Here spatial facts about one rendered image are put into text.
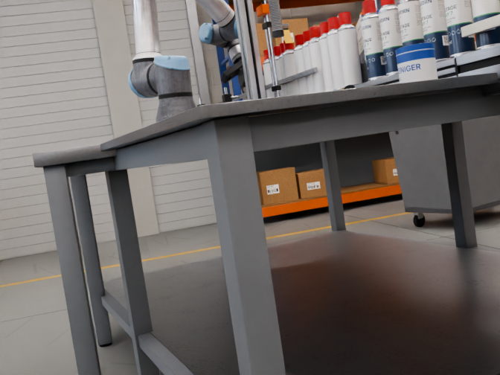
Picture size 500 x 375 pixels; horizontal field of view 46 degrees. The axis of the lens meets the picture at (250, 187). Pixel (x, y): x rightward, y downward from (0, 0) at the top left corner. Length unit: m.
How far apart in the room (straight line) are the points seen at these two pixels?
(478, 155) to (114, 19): 3.89
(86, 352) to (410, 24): 1.27
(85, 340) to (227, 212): 1.01
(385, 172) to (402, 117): 5.09
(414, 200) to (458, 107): 3.21
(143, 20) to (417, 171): 2.65
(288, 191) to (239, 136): 4.87
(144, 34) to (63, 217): 0.73
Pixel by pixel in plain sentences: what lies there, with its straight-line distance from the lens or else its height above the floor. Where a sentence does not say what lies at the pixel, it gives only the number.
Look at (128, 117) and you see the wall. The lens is 6.24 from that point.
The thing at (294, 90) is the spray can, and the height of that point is 0.92.
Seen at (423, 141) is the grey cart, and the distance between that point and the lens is 4.21.
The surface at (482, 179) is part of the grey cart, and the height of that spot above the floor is 0.32.
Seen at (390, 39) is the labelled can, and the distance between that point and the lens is 1.51.
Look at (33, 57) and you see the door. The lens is 6.44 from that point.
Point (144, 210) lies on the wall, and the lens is 6.24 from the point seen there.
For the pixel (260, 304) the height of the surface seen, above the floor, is 0.51.
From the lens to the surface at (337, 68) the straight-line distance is 1.70.
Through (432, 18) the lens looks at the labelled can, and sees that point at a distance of 1.39.
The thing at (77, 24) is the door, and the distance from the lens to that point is 6.46.
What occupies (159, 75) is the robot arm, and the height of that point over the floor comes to 1.04.
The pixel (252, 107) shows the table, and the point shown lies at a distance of 0.91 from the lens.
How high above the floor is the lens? 0.76
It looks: 4 degrees down
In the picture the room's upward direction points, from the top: 8 degrees counter-clockwise
